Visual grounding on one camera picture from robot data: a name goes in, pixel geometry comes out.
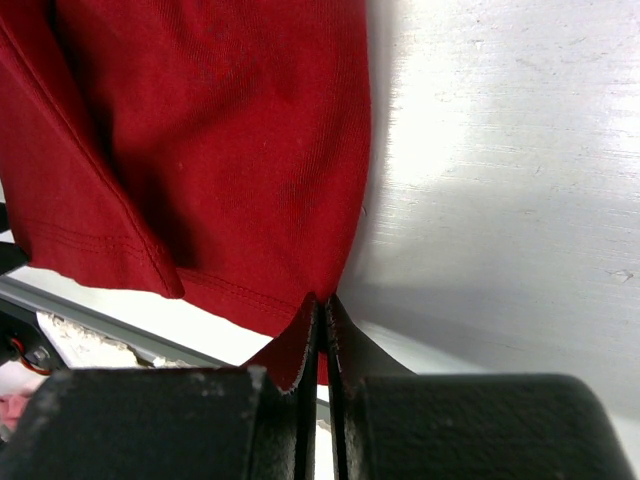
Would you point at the pink cloth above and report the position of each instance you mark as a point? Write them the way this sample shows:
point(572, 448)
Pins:
point(12, 407)

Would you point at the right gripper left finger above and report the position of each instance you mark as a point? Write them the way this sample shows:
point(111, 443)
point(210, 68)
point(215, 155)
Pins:
point(255, 421)

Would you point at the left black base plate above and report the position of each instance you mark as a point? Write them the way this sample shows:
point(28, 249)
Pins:
point(24, 342)

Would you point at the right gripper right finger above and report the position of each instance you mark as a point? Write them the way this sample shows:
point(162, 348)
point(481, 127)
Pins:
point(391, 423)

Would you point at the dark red t shirt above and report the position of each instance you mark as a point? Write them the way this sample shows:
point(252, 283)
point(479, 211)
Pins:
point(211, 151)

